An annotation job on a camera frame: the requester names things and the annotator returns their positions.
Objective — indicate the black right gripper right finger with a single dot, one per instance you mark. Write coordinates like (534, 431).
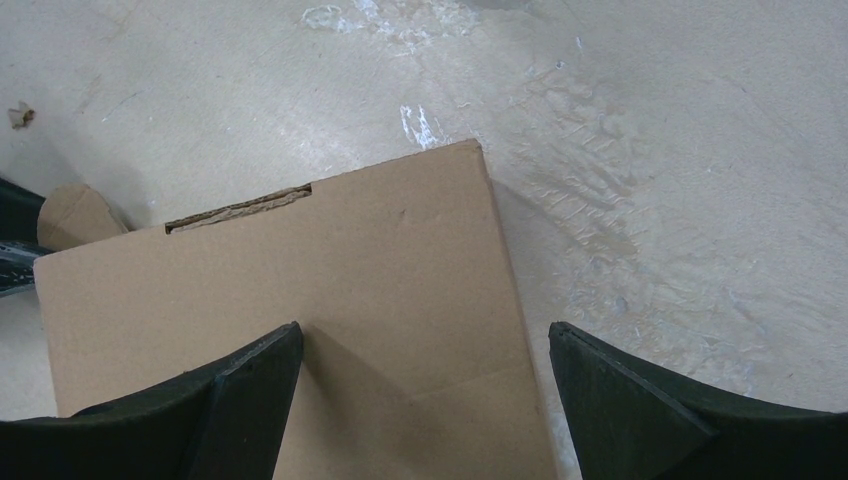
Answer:
(632, 419)

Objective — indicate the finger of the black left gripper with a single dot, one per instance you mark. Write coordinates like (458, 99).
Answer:
(20, 209)
(17, 263)

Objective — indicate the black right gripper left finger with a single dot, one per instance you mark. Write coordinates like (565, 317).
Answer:
(223, 420)

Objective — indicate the brown cardboard box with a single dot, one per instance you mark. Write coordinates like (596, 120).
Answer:
(416, 362)

